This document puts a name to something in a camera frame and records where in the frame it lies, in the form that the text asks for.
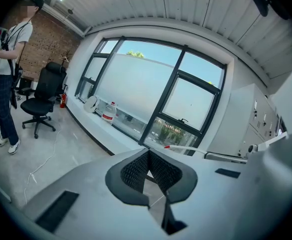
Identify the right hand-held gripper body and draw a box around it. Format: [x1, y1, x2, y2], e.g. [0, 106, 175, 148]
[245, 131, 290, 160]

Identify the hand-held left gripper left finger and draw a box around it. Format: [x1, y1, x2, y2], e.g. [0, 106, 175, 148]
[22, 147, 168, 236]

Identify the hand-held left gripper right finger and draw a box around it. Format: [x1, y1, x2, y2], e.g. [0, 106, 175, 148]
[148, 148, 252, 236]

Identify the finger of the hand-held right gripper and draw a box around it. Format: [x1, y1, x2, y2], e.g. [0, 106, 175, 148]
[204, 152, 248, 164]

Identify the white squeegee with red blade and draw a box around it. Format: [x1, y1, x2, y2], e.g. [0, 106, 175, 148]
[163, 144, 204, 153]

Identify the frosted window glass pane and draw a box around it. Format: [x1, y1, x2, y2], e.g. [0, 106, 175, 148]
[160, 77, 217, 132]

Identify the clear low window pane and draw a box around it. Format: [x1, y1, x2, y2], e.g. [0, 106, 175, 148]
[143, 116, 199, 155]

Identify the red fire extinguisher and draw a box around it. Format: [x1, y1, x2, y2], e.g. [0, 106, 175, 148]
[59, 92, 68, 109]

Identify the white chest freezer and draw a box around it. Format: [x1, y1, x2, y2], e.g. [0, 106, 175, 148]
[74, 35, 228, 157]

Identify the clear sky-view window pane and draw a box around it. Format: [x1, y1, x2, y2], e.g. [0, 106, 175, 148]
[179, 51, 224, 90]

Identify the black office chair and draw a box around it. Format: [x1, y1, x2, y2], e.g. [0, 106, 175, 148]
[20, 61, 68, 139]

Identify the large frosted fixed window pane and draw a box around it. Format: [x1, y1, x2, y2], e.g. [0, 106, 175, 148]
[95, 40, 183, 133]

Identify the black box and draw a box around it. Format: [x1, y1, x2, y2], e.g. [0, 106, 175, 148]
[18, 76, 32, 90]

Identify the wooden coat rack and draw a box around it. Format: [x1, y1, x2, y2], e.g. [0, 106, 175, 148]
[59, 49, 73, 65]

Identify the green tree foliage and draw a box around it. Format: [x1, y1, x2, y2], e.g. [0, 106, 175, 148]
[125, 49, 145, 59]

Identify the white floor cable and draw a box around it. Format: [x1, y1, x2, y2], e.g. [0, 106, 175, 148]
[23, 128, 63, 205]

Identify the black head-mounted camera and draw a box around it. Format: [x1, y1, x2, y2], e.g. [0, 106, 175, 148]
[251, 0, 271, 17]

